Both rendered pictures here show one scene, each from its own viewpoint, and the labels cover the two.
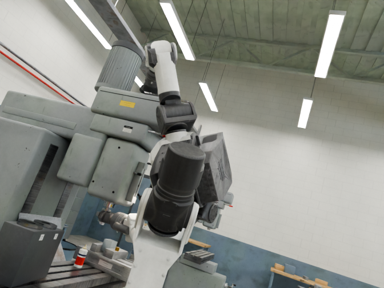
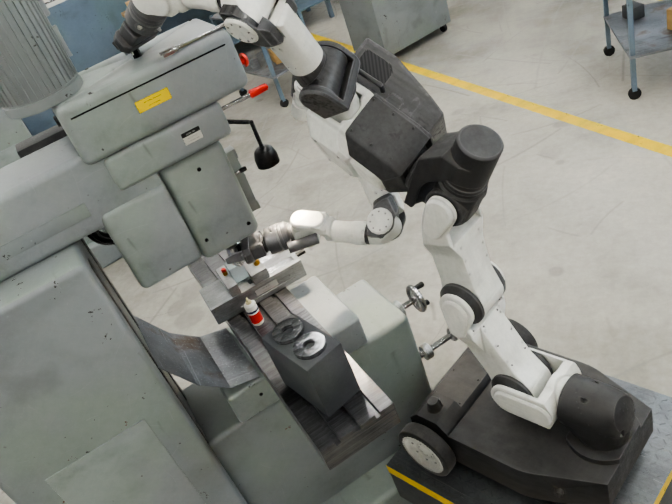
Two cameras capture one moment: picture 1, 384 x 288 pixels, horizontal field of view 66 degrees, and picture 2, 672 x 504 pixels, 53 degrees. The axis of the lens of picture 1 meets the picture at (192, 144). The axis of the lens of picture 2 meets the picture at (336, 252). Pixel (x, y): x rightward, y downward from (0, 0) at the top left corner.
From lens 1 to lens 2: 1.50 m
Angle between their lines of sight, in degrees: 59
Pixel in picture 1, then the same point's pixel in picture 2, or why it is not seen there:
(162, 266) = (478, 237)
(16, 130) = (32, 313)
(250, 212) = not seen: outside the picture
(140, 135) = (222, 125)
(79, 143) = (130, 222)
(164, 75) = (304, 47)
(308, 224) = not seen: outside the picture
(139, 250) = (461, 248)
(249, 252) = (66, 21)
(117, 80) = (59, 68)
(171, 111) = (335, 84)
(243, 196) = not seen: outside the picture
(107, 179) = (225, 218)
